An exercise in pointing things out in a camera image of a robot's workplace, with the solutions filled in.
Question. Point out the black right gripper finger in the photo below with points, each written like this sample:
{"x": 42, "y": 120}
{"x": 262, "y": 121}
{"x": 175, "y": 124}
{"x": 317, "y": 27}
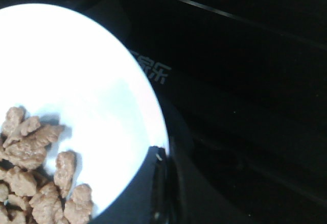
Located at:
{"x": 147, "y": 198}

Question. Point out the brown meat pieces pile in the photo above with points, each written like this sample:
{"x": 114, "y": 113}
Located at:
{"x": 27, "y": 194}

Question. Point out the light blue plate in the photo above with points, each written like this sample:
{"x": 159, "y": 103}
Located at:
{"x": 67, "y": 69}

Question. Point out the black glass gas cooktop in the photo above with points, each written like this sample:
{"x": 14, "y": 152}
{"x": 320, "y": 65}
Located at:
{"x": 245, "y": 101}

